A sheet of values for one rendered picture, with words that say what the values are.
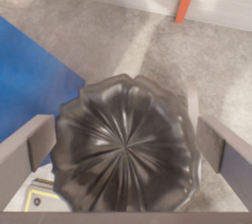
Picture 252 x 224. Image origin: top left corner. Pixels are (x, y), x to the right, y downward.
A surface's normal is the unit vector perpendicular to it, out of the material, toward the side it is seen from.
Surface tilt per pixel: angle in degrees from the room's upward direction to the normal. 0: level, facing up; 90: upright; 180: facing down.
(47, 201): 0
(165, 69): 0
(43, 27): 0
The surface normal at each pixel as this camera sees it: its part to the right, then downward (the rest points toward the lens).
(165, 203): -0.50, -0.70
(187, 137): -0.26, -0.19
